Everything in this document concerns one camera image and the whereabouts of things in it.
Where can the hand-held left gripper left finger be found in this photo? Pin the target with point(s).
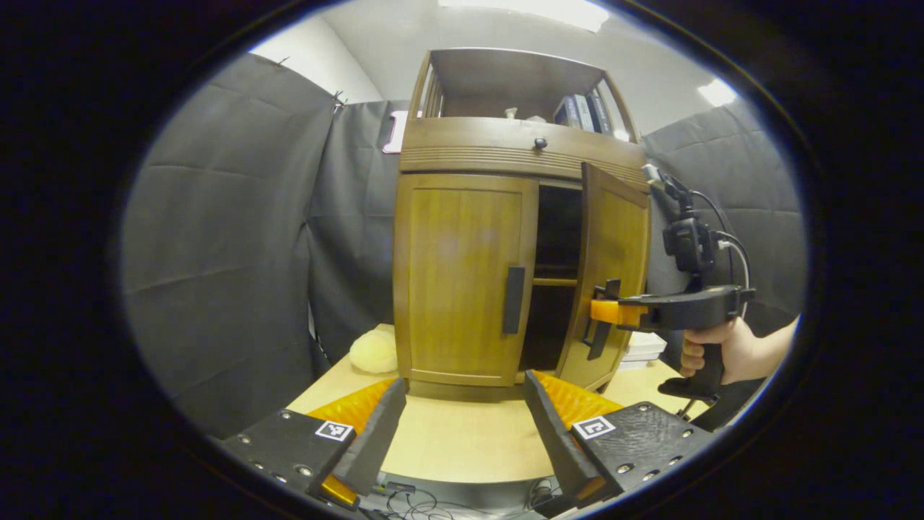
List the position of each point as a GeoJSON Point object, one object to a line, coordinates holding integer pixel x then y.
{"type": "Point", "coordinates": [375, 440]}

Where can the black cloth clip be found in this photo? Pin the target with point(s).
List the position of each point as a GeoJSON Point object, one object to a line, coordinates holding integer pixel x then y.
{"type": "Point", "coordinates": [338, 101]}

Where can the black backdrop cloth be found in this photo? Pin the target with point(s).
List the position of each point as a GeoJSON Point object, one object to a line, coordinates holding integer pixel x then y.
{"type": "Point", "coordinates": [216, 253]}

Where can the grey book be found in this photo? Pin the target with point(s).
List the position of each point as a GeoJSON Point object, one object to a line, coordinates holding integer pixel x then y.
{"type": "Point", "coordinates": [583, 112]}

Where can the white paper stack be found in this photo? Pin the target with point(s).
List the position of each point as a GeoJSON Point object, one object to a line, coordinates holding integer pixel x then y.
{"type": "Point", "coordinates": [644, 350]}

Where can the large ceiling light panel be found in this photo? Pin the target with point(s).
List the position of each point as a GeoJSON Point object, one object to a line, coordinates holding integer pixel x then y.
{"type": "Point", "coordinates": [534, 11]}

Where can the wooden shoe cabinet door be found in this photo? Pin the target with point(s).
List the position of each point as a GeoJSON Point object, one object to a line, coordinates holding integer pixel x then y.
{"type": "Point", "coordinates": [455, 282]}
{"type": "Point", "coordinates": [613, 238]}

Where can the wooden cabinet drawer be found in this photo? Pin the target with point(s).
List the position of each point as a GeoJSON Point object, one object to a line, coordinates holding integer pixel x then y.
{"type": "Point", "coordinates": [469, 141]}

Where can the small ceiling light panel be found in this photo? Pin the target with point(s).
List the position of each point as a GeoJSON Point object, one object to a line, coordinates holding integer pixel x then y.
{"type": "Point", "coordinates": [717, 92]}

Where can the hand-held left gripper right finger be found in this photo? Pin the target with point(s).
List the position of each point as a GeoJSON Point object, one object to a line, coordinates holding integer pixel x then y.
{"type": "Point", "coordinates": [552, 433]}

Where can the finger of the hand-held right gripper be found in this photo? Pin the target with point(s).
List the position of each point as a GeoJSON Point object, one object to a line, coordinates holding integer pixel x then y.
{"type": "Point", "coordinates": [613, 312]}

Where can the wooden double-door shoe cabinet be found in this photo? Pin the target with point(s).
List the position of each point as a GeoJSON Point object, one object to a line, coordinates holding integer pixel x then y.
{"type": "Point", "coordinates": [476, 148]}

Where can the pale yellow plush toy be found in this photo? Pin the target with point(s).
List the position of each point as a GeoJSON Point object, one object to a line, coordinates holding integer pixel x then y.
{"type": "Point", "coordinates": [374, 352]}

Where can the wooden cabinet shelf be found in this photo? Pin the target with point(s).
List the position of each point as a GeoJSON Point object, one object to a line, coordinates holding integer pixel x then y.
{"type": "Point", "coordinates": [556, 282]}

